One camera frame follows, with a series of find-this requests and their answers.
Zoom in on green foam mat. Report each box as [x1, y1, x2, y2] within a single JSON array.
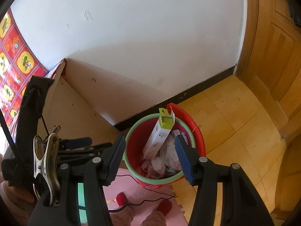
[[77, 182, 87, 225]]

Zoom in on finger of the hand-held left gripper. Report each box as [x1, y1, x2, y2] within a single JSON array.
[[59, 137, 93, 150], [58, 142, 114, 167]]

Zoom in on red bucket with green rim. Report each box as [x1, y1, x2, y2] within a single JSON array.
[[123, 113, 196, 184]]

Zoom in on red floral wall covering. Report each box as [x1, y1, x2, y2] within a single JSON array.
[[0, 8, 49, 128]]

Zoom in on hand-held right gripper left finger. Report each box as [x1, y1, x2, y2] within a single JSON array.
[[28, 135, 127, 226]]

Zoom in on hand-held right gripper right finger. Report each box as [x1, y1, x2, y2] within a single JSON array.
[[174, 134, 274, 226]]

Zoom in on dark hanging bag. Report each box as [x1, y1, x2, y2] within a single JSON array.
[[288, 0, 301, 27]]

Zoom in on wooden door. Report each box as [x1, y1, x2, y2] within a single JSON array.
[[235, 0, 301, 144]]

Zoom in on white plastic bag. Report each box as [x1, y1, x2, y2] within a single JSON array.
[[160, 129, 189, 170]]

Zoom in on red plastic stand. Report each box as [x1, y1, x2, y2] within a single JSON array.
[[138, 102, 207, 191]]

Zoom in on person's left hand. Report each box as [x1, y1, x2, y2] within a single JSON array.
[[7, 181, 36, 203]]

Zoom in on beige wooden bed frame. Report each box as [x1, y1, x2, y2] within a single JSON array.
[[36, 58, 141, 146]]

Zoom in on metal spring clip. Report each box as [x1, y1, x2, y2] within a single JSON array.
[[33, 133, 61, 206], [46, 125, 62, 138]]

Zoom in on white cardboard box green ends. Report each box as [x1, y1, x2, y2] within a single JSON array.
[[142, 108, 176, 160]]

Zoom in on pink foam mat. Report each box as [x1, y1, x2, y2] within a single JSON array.
[[102, 168, 190, 226]]

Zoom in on fuzzy slipper with red pompom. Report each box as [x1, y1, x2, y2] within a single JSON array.
[[110, 192, 135, 226], [142, 200, 173, 226]]

